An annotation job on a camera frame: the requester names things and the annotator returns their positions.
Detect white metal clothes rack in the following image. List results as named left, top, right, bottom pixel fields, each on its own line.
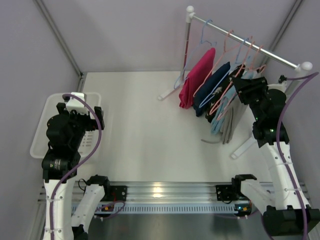
left=157, top=5, right=313, bottom=160

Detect grey trousers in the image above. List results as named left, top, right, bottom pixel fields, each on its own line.
left=201, top=98, right=247, bottom=145

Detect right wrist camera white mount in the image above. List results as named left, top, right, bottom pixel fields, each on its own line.
left=267, top=75, right=287, bottom=93

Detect black patterned trousers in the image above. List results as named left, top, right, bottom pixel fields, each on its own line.
left=205, top=64, right=242, bottom=123

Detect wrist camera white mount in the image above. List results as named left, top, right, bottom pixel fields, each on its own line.
left=267, top=75, right=287, bottom=93
left=64, top=92, right=89, bottom=115

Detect magenta trousers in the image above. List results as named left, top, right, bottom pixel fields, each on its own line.
left=178, top=47, right=216, bottom=109

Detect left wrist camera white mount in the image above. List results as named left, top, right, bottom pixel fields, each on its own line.
left=64, top=92, right=89, bottom=115

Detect blue hanger far left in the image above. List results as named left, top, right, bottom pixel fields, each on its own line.
left=172, top=18, right=218, bottom=90

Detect white plastic basket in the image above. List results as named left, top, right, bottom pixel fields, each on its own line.
left=29, top=93, right=99, bottom=162

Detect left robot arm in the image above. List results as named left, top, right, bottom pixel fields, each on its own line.
left=41, top=103, right=111, bottom=240

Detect blue hanger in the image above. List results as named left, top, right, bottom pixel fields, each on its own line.
left=172, top=18, right=218, bottom=90
left=208, top=36, right=252, bottom=102

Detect pink wire hanger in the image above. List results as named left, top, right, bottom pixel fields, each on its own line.
left=217, top=45, right=267, bottom=121

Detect white slotted cable duct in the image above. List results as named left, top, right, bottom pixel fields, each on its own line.
left=96, top=202, right=251, bottom=215

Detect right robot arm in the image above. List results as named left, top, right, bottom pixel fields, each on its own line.
left=232, top=77, right=320, bottom=239

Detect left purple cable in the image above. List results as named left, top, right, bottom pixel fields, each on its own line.
left=48, top=92, right=126, bottom=236

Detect navy blue trousers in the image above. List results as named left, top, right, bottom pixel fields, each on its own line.
left=193, top=61, right=231, bottom=117

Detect aluminium mounting rail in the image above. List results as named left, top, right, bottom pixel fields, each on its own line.
left=37, top=180, right=311, bottom=203

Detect light blue trousers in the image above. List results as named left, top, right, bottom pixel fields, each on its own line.
left=210, top=69, right=258, bottom=135

